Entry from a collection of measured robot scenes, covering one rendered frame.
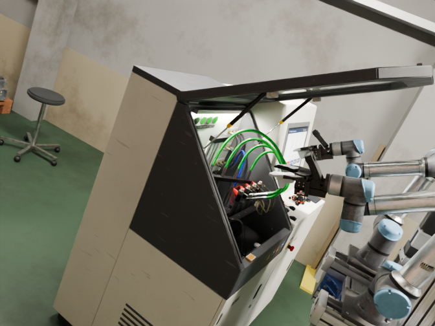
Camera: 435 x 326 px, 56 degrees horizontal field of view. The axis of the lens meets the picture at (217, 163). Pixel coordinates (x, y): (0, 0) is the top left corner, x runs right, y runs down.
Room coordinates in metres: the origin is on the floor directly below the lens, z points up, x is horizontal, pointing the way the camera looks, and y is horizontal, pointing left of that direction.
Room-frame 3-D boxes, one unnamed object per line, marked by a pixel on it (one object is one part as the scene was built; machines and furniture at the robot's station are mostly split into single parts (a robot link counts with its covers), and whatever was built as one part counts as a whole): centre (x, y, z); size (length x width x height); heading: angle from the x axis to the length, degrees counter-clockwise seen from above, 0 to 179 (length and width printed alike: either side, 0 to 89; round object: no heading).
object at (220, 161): (2.25, -0.02, 1.20); 0.13 x 0.03 x 0.31; 157
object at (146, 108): (2.43, 0.12, 0.75); 1.40 x 0.28 x 1.50; 157
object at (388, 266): (1.45, -0.79, 1.20); 0.13 x 0.12 x 0.14; 163
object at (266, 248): (1.84, -0.39, 0.87); 0.62 x 0.04 x 0.16; 157
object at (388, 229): (1.94, -0.91, 1.20); 0.13 x 0.12 x 0.14; 166
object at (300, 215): (2.52, -0.57, 0.96); 0.70 x 0.22 x 0.03; 157
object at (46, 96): (3.62, 1.68, 0.31); 0.58 x 0.55 x 0.62; 59
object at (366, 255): (1.94, -0.91, 1.09); 0.15 x 0.15 x 0.10
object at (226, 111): (2.03, 0.08, 1.43); 0.54 x 0.03 x 0.02; 157
